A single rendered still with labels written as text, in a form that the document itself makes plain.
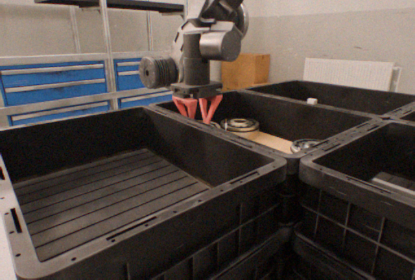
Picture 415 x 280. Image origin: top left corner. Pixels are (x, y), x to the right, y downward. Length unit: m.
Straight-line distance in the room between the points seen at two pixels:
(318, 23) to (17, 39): 3.35
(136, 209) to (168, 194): 0.06
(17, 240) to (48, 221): 0.21
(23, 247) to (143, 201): 0.24
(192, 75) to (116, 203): 0.29
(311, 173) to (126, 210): 0.27
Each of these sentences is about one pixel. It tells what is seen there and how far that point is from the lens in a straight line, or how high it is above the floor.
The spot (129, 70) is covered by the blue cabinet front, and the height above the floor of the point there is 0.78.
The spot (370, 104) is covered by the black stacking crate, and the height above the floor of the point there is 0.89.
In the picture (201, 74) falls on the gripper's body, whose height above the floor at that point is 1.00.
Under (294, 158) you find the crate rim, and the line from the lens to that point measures 0.39.
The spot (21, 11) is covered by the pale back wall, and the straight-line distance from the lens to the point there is 3.23.
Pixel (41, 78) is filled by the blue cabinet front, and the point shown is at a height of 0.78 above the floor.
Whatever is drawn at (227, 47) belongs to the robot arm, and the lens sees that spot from 0.54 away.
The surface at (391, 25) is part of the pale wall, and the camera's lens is 3.85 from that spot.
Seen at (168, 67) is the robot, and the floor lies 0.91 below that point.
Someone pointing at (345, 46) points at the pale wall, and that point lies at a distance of 4.00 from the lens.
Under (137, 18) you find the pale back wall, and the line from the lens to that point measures 3.66.
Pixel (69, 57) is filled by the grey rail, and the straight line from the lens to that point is 2.40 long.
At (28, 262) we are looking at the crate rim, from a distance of 0.26.
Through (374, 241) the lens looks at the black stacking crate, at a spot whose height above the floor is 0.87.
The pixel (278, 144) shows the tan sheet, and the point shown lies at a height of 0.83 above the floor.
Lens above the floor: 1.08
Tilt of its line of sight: 19 degrees down
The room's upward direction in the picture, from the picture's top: straight up
